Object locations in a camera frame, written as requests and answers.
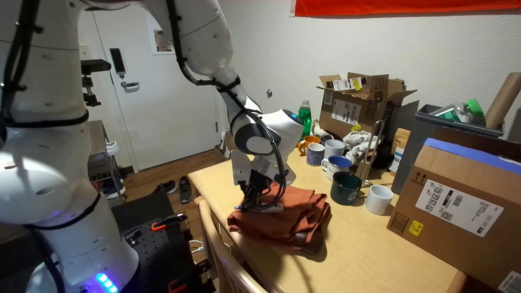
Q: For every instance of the curved metal rod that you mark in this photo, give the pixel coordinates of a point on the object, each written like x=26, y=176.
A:
x=374, y=146

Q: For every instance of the small dark wall hook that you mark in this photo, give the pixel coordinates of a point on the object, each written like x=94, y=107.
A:
x=268, y=93

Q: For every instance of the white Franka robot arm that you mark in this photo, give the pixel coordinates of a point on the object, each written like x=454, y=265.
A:
x=49, y=179

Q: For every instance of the black door keypad lock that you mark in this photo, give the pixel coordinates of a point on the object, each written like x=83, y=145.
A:
x=117, y=62

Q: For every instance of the dark shoe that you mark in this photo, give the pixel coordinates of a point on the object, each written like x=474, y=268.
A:
x=184, y=189
x=166, y=187

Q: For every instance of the dark green mug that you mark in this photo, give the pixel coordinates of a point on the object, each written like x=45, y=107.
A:
x=345, y=187

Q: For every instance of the small white mug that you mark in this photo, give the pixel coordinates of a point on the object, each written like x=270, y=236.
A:
x=378, y=198

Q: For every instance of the black trash bin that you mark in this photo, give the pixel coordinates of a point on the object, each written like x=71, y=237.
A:
x=420, y=135

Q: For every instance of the orange mug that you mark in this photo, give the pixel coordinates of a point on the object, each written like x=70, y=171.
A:
x=309, y=141

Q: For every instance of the white crumpled cloth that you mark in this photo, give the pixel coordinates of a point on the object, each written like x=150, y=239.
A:
x=358, y=140

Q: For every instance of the green item in bin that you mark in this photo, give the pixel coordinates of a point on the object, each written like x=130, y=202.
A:
x=474, y=107

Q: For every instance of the open brown cardboard box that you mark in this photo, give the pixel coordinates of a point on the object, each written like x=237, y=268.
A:
x=351, y=107

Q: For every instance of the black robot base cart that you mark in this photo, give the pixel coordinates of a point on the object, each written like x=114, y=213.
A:
x=156, y=244

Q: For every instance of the red wall banner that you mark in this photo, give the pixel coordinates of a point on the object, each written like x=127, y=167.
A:
x=407, y=6

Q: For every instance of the green dish soap bottle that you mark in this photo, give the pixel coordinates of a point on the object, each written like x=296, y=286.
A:
x=304, y=115

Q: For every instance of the small yellow blue carton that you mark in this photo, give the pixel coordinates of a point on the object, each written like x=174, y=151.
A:
x=400, y=141

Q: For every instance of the cardboard box with shipping label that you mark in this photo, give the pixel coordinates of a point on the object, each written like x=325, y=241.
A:
x=461, y=232

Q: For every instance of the white door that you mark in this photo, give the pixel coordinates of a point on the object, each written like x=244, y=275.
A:
x=156, y=123

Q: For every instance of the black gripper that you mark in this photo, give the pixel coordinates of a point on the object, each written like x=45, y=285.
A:
x=260, y=184

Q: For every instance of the white mug with blue rim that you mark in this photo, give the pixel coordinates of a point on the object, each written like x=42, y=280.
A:
x=337, y=163

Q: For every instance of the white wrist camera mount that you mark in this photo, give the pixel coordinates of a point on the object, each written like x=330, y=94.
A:
x=242, y=167

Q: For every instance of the brown cardboard tube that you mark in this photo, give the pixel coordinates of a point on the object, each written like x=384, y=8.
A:
x=501, y=102

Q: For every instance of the black camera on stand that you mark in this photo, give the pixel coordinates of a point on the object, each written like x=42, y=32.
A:
x=96, y=65

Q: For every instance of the pale grey mug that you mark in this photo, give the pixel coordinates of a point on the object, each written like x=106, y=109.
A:
x=334, y=148

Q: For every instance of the black camera stand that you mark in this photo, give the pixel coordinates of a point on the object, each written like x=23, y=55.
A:
x=89, y=97

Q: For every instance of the small photo on door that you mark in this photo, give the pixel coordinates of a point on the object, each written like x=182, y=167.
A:
x=163, y=40

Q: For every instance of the blue patterned mug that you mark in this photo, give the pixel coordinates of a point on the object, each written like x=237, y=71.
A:
x=316, y=154

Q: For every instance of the folded orange fabric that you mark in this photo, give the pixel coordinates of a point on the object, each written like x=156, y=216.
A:
x=303, y=216

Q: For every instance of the wooden chair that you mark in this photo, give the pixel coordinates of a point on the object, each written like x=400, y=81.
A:
x=228, y=265

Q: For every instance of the plain brown cardboard box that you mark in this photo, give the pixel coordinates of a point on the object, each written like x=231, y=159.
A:
x=226, y=143

